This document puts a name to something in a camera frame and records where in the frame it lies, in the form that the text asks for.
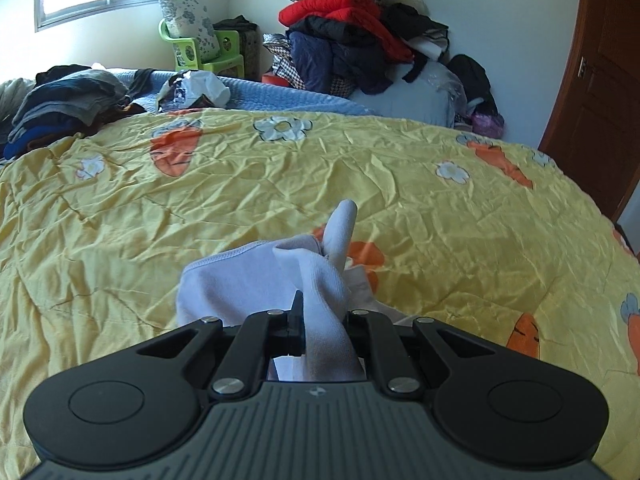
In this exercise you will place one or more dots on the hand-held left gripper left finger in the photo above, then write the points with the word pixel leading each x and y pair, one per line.
pixel 299 330

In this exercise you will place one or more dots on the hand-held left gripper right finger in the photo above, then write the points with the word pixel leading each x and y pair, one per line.
pixel 362 335

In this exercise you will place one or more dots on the white lace-trimmed underwear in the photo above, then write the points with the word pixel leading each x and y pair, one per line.
pixel 250 280

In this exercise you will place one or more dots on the pile of dark folded clothes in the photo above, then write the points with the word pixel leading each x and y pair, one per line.
pixel 60 105

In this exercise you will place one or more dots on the yellow carrot-print blanket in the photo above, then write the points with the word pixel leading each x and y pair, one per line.
pixel 400 200

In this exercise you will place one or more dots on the blue quilted bedsheet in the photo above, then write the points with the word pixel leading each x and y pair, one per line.
pixel 280 97

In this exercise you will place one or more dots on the pale blue bedding bundle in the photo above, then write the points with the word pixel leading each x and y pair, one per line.
pixel 415 97

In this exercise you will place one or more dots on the purple bag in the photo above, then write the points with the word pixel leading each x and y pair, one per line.
pixel 487 122

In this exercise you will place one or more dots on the red round container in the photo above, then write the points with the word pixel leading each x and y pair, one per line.
pixel 274 80

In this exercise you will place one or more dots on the white plastic bag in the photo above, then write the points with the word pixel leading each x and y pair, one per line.
pixel 200 89

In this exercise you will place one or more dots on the black-white checkered cloth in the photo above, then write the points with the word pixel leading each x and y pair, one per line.
pixel 287 67

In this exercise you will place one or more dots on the dark navy jacket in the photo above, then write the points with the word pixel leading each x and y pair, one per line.
pixel 320 57

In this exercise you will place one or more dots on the black bag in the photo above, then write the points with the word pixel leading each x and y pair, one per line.
pixel 470 77

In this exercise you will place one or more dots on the green plastic chair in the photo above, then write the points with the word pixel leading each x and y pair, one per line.
pixel 220 55

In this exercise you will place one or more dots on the dark suitcase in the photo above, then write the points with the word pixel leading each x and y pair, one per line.
pixel 245 45

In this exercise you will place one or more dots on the red quilted jacket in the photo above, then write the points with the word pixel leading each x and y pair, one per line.
pixel 345 7

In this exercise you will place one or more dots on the grey floral pillow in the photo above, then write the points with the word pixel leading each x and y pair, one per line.
pixel 190 20

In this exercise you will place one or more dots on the brown wooden door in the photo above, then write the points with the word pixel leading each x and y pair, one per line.
pixel 595 85

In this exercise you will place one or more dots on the pale grey patterned quilt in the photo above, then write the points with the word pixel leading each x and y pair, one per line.
pixel 10 97

